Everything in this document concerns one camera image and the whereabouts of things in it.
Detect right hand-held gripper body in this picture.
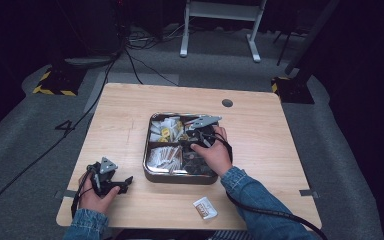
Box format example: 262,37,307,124
186,115,223,148

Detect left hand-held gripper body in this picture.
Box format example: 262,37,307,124
85,156,123,197

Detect square metal divided tray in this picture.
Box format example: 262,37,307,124
142,112,223,186

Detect single white brown packet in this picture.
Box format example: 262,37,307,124
192,196,219,221

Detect person's left hand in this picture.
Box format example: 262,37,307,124
78,172,122,215

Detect person's right hand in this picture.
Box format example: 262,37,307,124
190,125,234,178

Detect pile of dark packets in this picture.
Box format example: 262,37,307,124
181,147,215,177

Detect pile of white yellow packets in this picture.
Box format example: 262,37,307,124
148,116,185,144

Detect pile of white brown sachets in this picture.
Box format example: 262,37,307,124
145,145,184,175

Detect grey tape strip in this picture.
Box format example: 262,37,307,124
53,189,78,200
298,188,320,199

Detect black yellow striped stand base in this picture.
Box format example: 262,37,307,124
270,75,316,105
32,64,88,98

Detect grey oval stand base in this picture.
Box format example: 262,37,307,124
64,55,116,70

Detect black tripod legs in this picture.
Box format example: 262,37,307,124
272,29,303,67

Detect dark slanted stand pole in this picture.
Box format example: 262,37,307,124
284,0,342,76

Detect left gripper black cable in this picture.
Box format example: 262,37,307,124
70,163,98,219

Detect long black floor cable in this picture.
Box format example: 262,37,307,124
0,49,125,225

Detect thin black floor cable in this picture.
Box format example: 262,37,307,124
124,49,180,88

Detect tangle of floor cables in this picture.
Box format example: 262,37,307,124
125,18,189,52

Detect white desk frame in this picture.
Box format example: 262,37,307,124
179,0,269,64

